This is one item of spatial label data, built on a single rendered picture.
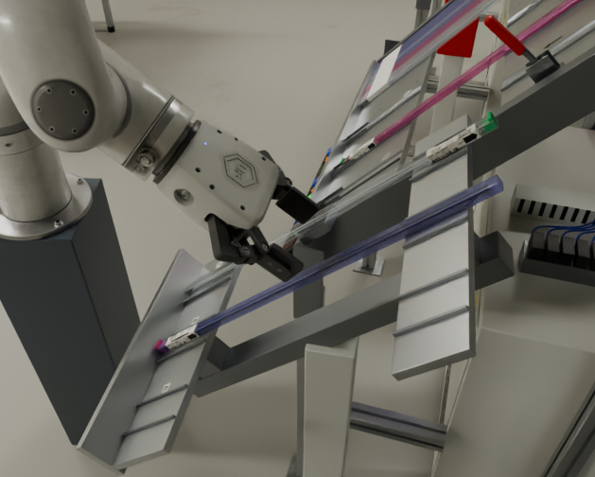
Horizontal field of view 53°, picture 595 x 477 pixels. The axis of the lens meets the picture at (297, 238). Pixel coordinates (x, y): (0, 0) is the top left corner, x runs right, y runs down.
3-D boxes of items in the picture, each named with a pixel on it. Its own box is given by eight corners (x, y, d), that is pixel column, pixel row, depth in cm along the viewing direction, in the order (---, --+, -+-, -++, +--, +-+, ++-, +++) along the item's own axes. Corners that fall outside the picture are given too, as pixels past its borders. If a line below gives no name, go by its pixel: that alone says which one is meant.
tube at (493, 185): (162, 354, 82) (156, 349, 81) (166, 346, 83) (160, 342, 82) (503, 191, 53) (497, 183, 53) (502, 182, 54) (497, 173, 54)
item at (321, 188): (323, 260, 101) (292, 233, 99) (391, 82, 148) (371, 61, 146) (327, 257, 100) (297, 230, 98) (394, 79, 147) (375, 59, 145)
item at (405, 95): (317, 248, 100) (303, 236, 99) (387, 72, 147) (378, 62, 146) (403, 195, 88) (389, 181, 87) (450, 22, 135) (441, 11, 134)
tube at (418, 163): (498, 120, 62) (492, 113, 62) (498, 128, 61) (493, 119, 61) (192, 290, 91) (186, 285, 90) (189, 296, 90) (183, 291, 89)
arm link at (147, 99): (167, 103, 52) (177, 91, 61) (31, 1, 48) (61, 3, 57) (114, 178, 54) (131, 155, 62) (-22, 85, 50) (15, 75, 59)
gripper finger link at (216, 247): (195, 236, 53) (245, 267, 55) (217, 182, 59) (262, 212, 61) (188, 242, 54) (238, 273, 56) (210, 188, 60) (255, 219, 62)
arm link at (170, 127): (149, 130, 52) (179, 150, 53) (184, 81, 58) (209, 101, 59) (111, 184, 57) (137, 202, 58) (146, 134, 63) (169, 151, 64)
